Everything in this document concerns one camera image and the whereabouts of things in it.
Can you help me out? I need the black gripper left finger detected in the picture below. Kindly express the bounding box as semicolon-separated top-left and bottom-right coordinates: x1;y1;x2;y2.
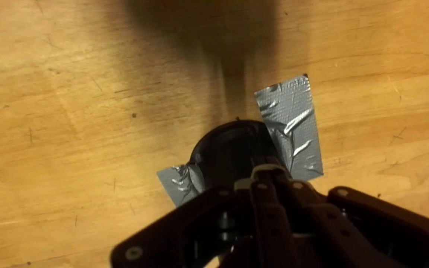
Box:
110;188;251;268

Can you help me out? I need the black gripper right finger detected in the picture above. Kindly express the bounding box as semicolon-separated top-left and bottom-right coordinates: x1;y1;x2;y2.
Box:
248;164;429;268

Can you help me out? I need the dark upside-down cup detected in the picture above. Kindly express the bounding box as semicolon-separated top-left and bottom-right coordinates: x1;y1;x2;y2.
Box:
189;121;281;191

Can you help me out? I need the grey duct tape patch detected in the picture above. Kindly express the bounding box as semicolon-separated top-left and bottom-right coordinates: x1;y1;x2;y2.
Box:
156;75;323;207

